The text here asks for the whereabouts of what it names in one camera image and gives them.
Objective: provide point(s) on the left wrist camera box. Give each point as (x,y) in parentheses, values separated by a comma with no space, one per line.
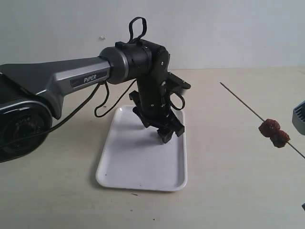
(176,85)

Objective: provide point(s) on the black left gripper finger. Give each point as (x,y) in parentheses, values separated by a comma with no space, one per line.
(162,134)
(168,135)

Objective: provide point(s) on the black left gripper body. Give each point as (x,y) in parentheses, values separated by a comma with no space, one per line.
(154,105)

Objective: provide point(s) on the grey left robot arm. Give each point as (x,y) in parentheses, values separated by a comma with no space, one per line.
(31,95)

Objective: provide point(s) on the white rectangular plastic tray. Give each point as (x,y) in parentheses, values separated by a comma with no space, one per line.
(134,157)

